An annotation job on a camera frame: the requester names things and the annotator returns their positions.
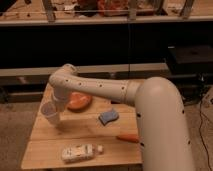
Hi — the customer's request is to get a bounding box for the white plastic bottle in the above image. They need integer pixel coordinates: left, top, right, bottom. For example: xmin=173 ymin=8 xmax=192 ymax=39
xmin=61 ymin=144 xmax=104 ymax=163

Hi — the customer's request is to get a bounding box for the black cable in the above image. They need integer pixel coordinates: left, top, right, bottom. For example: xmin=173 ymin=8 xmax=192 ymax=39
xmin=198 ymin=99 xmax=213 ymax=171

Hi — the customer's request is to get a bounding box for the orange carrot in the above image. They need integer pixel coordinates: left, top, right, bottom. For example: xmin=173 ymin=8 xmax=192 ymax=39
xmin=116 ymin=134 xmax=139 ymax=143

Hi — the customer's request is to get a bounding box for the blue sponge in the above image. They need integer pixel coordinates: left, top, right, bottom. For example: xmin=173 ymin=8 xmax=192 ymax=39
xmin=98 ymin=109 xmax=119 ymax=125

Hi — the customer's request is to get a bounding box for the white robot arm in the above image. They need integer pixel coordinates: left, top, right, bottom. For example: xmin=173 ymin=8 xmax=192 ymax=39
xmin=49 ymin=64 xmax=196 ymax=171

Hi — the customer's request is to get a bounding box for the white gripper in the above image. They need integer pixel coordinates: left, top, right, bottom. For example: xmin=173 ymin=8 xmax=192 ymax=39
xmin=51 ymin=90 xmax=69 ymax=112

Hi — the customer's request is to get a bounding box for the black box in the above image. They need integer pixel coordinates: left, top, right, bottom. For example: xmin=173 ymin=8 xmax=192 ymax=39
xmin=165 ymin=45 xmax=213 ymax=74

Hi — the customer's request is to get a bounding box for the wooden table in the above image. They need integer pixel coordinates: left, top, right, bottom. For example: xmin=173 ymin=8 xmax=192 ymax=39
xmin=21 ymin=97 xmax=142 ymax=170

